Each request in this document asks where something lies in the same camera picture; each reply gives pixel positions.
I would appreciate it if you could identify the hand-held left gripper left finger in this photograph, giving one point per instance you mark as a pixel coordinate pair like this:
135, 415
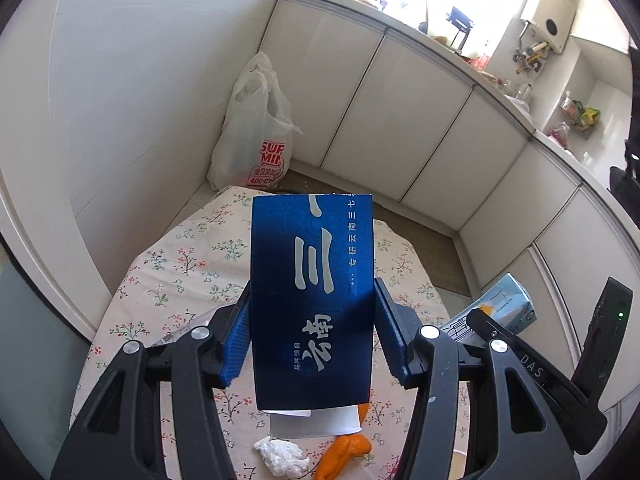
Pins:
235, 340

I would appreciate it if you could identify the light blue drink carton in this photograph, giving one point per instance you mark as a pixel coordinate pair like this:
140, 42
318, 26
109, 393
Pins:
505, 300

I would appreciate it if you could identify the green snack packet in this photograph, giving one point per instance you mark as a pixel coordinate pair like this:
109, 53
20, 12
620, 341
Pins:
572, 112

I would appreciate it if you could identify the blue rack on black stand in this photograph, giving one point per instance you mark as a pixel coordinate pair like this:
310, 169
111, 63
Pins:
460, 22

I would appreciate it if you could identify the dark blue cardboard box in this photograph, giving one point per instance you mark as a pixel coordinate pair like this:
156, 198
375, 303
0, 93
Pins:
310, 310

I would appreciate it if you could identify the white kitchen countertop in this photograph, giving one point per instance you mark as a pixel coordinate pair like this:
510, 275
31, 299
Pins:
450, 57

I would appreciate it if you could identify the white kitchen base cabinet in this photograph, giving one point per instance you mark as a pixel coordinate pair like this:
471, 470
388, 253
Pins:
360, 100
550, 220

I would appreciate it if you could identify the crinkled yellow bag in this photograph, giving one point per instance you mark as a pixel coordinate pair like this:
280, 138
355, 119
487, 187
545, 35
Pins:
591, 120

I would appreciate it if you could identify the floral tablecloth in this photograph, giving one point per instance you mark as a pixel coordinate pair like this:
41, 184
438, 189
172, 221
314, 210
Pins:
200, 250

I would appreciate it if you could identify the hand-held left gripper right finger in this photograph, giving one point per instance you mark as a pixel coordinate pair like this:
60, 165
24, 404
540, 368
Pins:
395, 340

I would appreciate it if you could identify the white water heater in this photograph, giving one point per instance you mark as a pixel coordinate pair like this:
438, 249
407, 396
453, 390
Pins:
547, 15

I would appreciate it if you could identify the light brown floor mat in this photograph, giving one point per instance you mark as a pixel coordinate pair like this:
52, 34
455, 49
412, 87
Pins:
330, 182

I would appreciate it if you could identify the orange peel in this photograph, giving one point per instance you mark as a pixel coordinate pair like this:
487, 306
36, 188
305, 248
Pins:
340, 460

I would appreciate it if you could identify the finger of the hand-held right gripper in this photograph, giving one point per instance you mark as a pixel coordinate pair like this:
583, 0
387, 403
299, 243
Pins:
535, 360

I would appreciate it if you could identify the water heater pipes and valves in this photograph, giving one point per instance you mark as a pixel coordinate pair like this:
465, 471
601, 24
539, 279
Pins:
530, 57

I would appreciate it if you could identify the dark brown floor mat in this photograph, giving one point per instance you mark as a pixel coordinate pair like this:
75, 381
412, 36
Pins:
425, 260

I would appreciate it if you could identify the crumpled white tissue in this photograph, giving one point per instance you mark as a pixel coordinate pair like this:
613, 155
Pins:
280, 457

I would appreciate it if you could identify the white plastic shopping bag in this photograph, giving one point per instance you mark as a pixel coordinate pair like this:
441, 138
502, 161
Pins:
250, 135

